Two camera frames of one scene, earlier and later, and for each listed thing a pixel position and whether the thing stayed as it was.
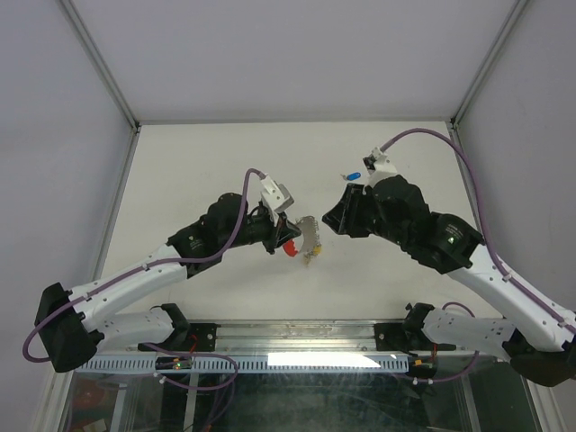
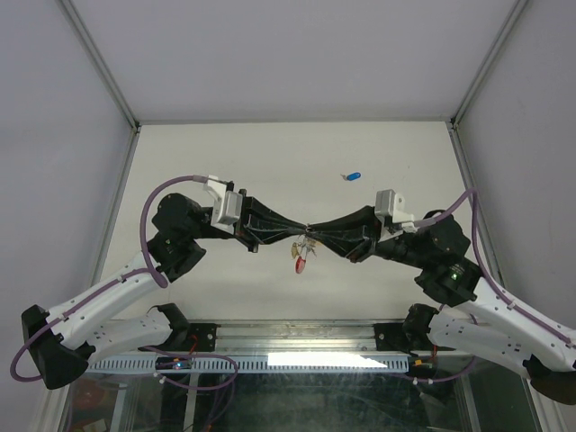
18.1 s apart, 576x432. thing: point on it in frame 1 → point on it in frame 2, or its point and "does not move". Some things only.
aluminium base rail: [292, 336] does not move
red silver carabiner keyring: [309, 228] → [300, 261]
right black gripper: [343, 218] → [355, 248]
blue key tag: [354, 175] does not move
